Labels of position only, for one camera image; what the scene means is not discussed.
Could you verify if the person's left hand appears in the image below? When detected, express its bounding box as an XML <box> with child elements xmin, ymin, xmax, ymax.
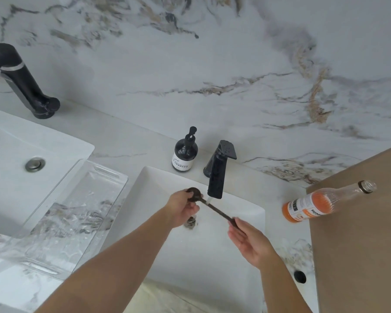
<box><xmin>164</xmin><ymin>189</ymin><xmax>201</xmax><ymax>229</ymax></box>

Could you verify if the person's right hand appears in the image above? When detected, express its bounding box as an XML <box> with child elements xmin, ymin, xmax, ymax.
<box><xmin>228</xmin><ymin>217</ymin><xmax>278</xmax><ymax>270</ymax></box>

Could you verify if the brown wooden spoon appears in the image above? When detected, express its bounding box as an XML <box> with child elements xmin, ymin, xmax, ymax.
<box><xmin>186</xmin><ymin>188</ymin><xmax>245</xmax><ymax>230</ymax></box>

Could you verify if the person's left forearm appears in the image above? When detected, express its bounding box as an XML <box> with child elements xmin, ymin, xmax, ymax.
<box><xmin>35</xmin><ymin>205</ymin><xmax>177</xmax><ymax>313</ymax></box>

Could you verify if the person's right forearm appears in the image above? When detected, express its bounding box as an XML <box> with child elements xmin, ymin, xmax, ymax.
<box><xmin>259</xmin><ymin>255</ymin><xmax>314</xmax><ymax>313</ymax></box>

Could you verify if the white square sink basin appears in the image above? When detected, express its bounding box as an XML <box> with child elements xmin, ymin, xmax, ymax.
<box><xmin>99</xmin><ymin>165</ymin><xmax>318</xmax><ymax>313</ymax></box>

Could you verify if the black soap pump bottle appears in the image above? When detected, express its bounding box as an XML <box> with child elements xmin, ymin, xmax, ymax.
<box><xmin>171</xmin><ymin>126</ymin><xmax>199</xmax><ymax>173</ymax></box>

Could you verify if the short black basin faucet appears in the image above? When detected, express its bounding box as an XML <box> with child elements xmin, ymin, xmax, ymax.
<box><xmin>203</xmin><ymin>140</ymin><xmax>238</xmax><ymax>200</ymax></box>

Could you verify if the glass bottle with orange drink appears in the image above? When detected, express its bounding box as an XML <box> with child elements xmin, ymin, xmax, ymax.
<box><xmin>282</xmin><ymin>180</ymin><xmax>377</xmax><ymax>224</ymax></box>

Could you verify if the clear plastic tray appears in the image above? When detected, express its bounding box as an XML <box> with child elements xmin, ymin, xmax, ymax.
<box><xmin>0</xmin><ymin>158</ymin><xmax>129</xmax><ymax>281</ymax></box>

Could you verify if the brown wooden cabinet panel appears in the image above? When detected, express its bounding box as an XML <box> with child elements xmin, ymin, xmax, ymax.
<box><xmin>306</xmin><ymin>141</ymin><xmax>391</xmax><ymax>313</ymax></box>

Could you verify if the silver round drain stopper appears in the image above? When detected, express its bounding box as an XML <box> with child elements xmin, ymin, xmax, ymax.
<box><xmin>25</xmin><ymin>156</ymin><xmax>46</xmax><ymax>173</ymax></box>

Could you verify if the large white sink basin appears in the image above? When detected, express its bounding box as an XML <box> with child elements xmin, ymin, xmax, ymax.
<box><xmin>0</xmin><ymin>106</ymin><xmax>95</xmax><ymax>239</ymax></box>

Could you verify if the tall black swivel faucet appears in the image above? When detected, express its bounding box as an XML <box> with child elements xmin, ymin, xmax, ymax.
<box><xmin>0</xmin><ymin>43</ymin><xmax>61</xmax><ymax>120</ymax></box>

